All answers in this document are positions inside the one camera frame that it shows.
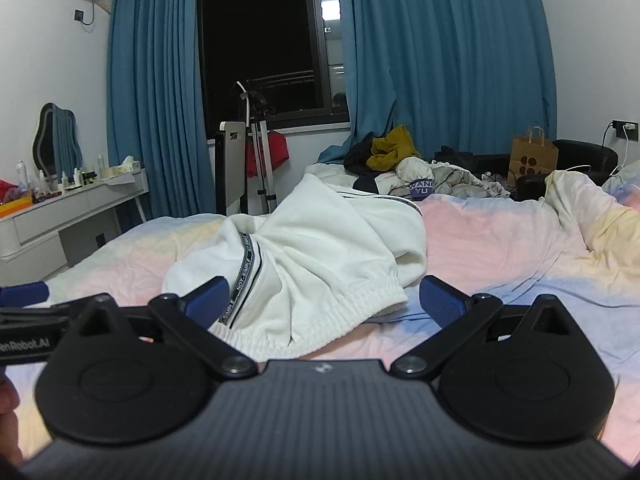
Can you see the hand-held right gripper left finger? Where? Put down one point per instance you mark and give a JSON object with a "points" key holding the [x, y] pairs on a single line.
{"points": [[207, 299]]}

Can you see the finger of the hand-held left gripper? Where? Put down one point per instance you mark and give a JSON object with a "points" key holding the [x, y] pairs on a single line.
{"points": [[22, 293]]}

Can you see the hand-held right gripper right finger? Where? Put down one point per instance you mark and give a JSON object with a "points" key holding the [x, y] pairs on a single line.
{"points": [[442, 302]]}

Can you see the white pants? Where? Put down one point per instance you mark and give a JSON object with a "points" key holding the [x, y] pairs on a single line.
{"points": [[310, 250]]}

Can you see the person's left hand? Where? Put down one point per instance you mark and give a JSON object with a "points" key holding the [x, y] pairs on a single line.
{"points": [[7, 410]]}

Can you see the pastel bed sheet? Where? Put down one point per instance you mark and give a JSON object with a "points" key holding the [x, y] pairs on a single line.
{"points": [[500, 240]]}

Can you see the white vanity desk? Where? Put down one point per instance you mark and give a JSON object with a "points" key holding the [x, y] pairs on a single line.
{"points": [[55, 215]]}

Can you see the orange box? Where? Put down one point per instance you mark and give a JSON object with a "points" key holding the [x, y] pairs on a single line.
{"points": [[15, 207]]}

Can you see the grey white garment purple label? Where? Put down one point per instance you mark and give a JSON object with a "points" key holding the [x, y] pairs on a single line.
{"points": [[440, 182]]}

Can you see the row of cosmetic bottles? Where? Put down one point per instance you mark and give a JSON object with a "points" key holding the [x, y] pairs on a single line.
{"points": [[65, 180]]}

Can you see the white folding board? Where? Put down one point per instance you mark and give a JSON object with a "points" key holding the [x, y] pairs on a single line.
{"points": [[231, 165]]}

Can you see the dark clothing heap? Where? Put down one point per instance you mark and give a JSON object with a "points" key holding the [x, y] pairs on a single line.
{"points": [[460, 157]]}

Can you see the metal drying rack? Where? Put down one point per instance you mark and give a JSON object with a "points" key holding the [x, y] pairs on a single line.
{"points": [[260, 160]]}

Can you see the tissue box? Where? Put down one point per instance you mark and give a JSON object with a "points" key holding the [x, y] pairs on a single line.
{"points": [[122, 167]]}

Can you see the wavy black-framed mirror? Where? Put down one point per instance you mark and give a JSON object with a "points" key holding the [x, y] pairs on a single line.
{"points": [[57, 140]]}

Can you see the mustard yellow cloth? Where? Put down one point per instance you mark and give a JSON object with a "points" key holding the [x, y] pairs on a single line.
{"points": [[392, 152]]}

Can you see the red cloth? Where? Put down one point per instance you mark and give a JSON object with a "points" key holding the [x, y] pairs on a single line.
{"points": [[275, 152]]}

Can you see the black cloth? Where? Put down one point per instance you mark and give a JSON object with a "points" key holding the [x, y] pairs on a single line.
{"points": [[357, 160]]}

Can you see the brown paper bag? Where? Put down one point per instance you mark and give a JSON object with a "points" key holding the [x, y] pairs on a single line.
{"points": [[532, 157]]}

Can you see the black chair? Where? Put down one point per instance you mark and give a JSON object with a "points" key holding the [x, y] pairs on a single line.
{"points": [[585, 160]]}

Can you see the blue curtain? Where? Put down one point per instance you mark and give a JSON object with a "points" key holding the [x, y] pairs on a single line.
{"points": [[160, 85], [450, 50]]}

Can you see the pale pillow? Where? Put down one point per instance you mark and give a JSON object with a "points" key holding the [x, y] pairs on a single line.
{"points": [[625, 177]]}

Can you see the dark window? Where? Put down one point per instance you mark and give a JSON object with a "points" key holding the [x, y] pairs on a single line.
{"points": [[260, 30]]}

